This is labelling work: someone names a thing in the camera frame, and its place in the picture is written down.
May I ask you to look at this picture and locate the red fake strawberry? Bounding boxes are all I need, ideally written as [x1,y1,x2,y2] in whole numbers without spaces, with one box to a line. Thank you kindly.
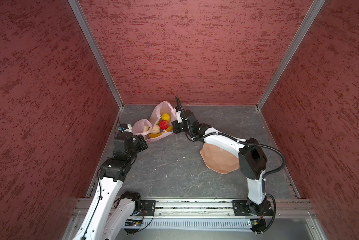
[159,120,169,130]

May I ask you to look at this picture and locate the pink plastic bag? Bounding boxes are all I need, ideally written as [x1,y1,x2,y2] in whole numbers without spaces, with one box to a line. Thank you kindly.
[132,101,176,143]

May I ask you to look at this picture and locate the pink scalloped bowl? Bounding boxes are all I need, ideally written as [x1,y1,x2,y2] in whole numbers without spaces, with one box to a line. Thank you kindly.
[200,143,239,175]

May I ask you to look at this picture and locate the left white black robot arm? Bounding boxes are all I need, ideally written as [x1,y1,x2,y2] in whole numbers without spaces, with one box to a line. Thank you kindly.
[74,131,148,240]

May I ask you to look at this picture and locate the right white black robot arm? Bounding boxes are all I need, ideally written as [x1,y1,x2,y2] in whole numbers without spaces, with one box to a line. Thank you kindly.
[172,106,282,216]

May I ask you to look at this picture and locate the yellow fake banana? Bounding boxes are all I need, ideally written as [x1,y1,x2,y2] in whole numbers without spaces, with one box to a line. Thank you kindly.
[148,126,172,139]

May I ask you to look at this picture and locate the yellow fake lemon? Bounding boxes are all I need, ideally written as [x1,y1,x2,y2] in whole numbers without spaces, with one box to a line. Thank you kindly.
[161,113,171,123]

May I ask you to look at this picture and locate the beige fake fruit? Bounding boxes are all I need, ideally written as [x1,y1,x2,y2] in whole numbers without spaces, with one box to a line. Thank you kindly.
[150,125,161,135]

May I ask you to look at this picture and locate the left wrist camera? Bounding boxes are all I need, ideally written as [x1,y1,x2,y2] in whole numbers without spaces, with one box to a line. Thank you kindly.
[118,124,132,133]

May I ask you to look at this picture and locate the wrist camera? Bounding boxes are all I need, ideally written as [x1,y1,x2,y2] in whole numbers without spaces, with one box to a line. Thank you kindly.
[118,124,132,133]
[175,105,185,124]

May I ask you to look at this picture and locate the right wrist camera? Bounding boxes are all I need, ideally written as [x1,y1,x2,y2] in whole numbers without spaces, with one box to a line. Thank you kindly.
[175,105,185,124]

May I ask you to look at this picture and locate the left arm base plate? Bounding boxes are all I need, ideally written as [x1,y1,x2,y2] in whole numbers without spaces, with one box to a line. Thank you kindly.
[132,200,156,217]

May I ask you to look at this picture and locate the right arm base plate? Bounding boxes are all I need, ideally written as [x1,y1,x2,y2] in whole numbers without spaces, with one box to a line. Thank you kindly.
[232,199,274,217]

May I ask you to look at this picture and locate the right black corrugated cable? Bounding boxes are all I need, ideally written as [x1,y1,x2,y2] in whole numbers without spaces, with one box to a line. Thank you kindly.
[174,95,287,233]

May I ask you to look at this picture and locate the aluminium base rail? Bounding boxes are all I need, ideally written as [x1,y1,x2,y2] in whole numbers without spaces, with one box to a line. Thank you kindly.
[72,197,315,218]

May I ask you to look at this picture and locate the left aluminium corner post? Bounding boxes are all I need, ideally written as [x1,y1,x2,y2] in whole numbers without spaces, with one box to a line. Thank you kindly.
[68,0,124,111]

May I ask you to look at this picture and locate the aluminium corner post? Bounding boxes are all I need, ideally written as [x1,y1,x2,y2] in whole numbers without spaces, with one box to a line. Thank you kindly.
[68,0,124,111]
[256,0,326,112]

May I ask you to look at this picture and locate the right aluminium corner post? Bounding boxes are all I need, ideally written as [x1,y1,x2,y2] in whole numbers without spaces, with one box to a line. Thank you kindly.
[256,0,326,112]

